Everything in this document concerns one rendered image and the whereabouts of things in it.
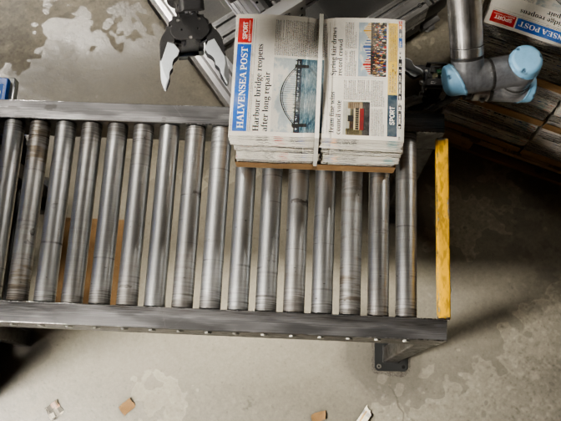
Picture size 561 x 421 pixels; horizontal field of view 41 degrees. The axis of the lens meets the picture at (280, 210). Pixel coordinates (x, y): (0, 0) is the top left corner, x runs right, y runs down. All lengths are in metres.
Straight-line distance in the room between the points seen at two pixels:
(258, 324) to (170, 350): 0.87
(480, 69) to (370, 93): 0.29
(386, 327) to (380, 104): 0.50
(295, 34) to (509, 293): 1.32
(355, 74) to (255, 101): 0.22
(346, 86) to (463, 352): 1.22
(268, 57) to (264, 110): 0.12
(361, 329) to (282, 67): 0.61
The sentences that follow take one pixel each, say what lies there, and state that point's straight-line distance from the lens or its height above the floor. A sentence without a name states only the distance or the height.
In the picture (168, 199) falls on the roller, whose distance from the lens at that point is 1.80.
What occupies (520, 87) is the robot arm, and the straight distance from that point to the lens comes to 1.85.
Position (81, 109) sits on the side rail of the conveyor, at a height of 0.80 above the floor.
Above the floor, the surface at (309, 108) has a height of 1.03.
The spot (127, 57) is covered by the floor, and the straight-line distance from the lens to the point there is 2.87.
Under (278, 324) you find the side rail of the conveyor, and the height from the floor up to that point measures 0.80.
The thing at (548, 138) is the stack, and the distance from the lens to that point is 2.45.
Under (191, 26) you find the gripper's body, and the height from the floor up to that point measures 1.25.
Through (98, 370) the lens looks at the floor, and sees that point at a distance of 2.59.
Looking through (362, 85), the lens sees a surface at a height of 1.03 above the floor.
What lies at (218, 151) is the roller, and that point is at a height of 0.80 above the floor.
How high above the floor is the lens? 2.50
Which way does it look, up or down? 75 degrees down
